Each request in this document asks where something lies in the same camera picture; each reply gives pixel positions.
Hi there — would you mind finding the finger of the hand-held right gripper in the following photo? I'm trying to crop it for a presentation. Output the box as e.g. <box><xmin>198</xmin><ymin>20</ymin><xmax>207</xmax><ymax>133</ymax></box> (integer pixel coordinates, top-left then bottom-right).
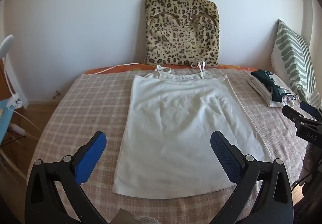
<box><xmin>299</xmin><ymin>101</ymin><xmax>322</xmax><ymax>120</ymax></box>
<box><xmin>282</xmin><ymin>105</ymin><xmax>318</xmax><ymax>126</ymax></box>

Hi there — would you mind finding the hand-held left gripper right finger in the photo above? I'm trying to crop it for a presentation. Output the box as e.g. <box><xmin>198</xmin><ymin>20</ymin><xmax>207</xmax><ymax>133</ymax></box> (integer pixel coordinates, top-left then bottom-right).
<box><xmin>210</xmin><ymin>130</ymin><xmax>294</xmax><ymax>224</ymax></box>

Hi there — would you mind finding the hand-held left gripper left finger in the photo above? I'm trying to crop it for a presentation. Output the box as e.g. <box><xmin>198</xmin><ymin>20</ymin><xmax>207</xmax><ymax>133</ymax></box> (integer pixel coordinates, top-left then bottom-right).
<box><xmin>24</xmin><ymin>131</ymin><xmax>107</xmax><ymax>224</ymax></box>

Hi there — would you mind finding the white camisole top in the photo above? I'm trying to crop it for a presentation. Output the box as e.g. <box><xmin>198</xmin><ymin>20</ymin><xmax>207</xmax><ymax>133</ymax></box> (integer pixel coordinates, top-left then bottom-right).
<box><xmin>112</xmin><ymin>64</ymin><xmax>272</xmax><ymax>200</ymax></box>

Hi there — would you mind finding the white folded garment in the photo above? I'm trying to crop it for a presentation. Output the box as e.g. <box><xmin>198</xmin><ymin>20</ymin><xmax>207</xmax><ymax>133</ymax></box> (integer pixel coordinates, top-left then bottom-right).
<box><xmin>247</xmin><ymin>74</ymin><xmax>299</xmax><ymax>108</ymax></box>

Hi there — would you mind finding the beige plaid blanket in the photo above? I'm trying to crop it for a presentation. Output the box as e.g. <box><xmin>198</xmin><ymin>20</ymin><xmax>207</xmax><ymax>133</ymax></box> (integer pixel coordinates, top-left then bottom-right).
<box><xmin>24</xmin><ymin>67</ymin><xmax>315</xmax><ymax>224</ymax></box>

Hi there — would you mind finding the green striped pillow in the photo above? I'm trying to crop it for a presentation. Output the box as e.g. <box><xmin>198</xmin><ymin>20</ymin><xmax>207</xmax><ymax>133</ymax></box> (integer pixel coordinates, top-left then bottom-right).
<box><xmin>271</xmin><ymin>19</ymin><xmax>322</xmax><ymax>109</ymax></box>

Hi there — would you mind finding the light blue side table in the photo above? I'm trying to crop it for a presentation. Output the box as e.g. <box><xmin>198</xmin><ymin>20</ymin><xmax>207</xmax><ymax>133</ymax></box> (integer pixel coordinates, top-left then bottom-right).
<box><xmin>0</xmin><ymin>99</ymin><xmax>13</xmax><ymax>145</ymax></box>

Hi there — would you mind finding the leopard print cushion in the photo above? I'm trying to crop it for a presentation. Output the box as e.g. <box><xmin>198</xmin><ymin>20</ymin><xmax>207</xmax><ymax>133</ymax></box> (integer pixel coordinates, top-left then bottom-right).
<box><xmin>144</xmin><ymin>0</ymin><xmax>221</xmax><ymax>68</ymax></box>

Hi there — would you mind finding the white desk lamp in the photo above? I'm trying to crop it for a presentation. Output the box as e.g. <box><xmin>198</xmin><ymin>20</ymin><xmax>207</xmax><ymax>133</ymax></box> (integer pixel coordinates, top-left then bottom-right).
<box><xmin>0</xmin><ymin>34</ymin><xmax>23</xmax><ymax>110</ymax></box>

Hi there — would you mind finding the white cable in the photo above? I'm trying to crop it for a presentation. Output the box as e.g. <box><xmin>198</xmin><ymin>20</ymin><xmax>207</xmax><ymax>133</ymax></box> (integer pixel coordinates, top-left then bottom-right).
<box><xmin>94</xmin><ymin>63</ymin><xmax>142</xmax><ymax>75</ymax></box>

